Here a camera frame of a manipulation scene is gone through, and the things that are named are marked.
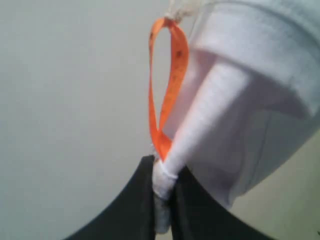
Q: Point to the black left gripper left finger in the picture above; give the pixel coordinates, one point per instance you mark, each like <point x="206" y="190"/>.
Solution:
<point x="130" y="216"/>

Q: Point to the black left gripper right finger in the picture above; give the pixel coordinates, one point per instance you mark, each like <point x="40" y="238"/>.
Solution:
<point x="197" y="216"/>

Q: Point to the white t-shirt red lettering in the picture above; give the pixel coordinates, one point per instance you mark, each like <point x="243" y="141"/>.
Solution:
<point x="250" y="98"/>

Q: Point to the orange ribbon neck tag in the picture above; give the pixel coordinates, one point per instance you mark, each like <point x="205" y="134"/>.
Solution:
<point x="179" y="59"/>

